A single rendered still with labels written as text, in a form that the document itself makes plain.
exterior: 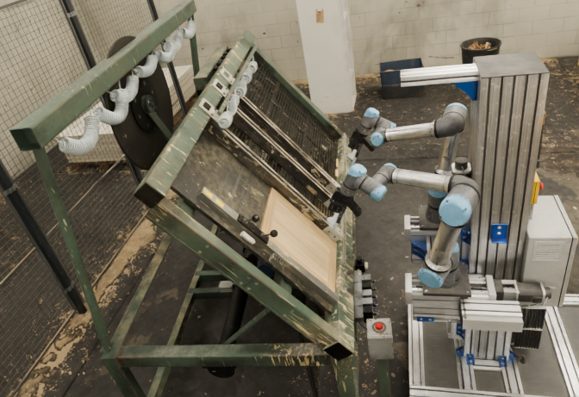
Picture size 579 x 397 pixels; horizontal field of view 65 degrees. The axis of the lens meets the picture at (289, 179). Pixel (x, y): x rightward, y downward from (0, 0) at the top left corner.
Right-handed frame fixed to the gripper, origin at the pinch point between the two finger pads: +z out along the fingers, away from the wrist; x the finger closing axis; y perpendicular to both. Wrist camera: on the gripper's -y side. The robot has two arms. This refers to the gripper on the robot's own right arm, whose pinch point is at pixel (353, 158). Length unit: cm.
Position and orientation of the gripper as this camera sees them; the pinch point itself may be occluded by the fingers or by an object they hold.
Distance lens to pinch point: 286.4
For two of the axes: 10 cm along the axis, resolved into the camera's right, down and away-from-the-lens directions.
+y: -9.3, -3.6, -0.2
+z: -3.0, 7.5, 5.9
